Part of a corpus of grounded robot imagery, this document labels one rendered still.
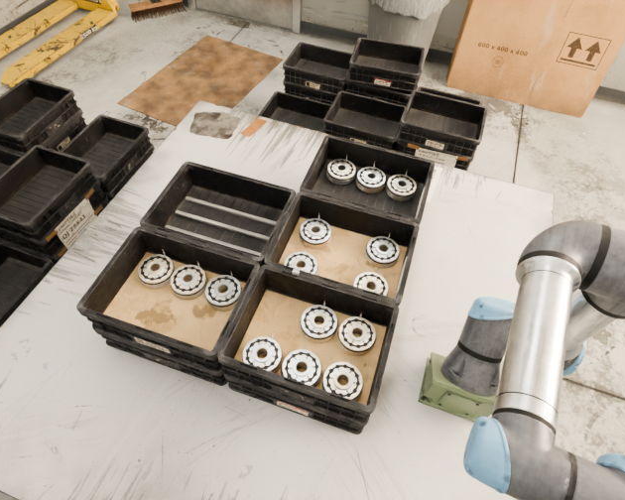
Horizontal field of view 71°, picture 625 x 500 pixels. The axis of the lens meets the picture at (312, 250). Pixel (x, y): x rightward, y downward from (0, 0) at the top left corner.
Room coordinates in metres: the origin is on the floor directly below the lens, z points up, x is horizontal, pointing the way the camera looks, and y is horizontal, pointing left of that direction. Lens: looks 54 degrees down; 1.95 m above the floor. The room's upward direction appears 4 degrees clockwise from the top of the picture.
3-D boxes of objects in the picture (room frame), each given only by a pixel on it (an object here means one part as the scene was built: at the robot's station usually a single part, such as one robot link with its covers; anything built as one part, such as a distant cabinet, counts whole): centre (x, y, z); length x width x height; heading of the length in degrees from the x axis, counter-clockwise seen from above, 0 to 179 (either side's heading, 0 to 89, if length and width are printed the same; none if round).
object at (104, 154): (1.64, 1.07, 0.31); 0.40 x 0.30 x 0.34; 163
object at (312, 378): (0.42, 0.01, 0.86); 0.10 x 0.10 x 0.01
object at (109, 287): (0.60, 0.37, 0.87); 0.40 x 0.30 x 0.11; 74
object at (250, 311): (0.49, -0.01, 0.87); 0.40 x 0.30 x 0.11; 74
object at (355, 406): (0.49, -0.01, 0.92); 0.40 x 0.30 x 0.02; 74
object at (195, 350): (0.60, 0.37, 0.92); 0.40 x 0.30 x 0.02; 74
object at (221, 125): (1.57, 0.47, 0.71); 0.22 x 0.19 x 0.01; 73
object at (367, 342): (0.53, -0.14, 0.86); 0.10 x 0.10 x 0.01
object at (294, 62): (2.51, 0.02, 0.31); 0.40 x 0.30 x 0.34; 73
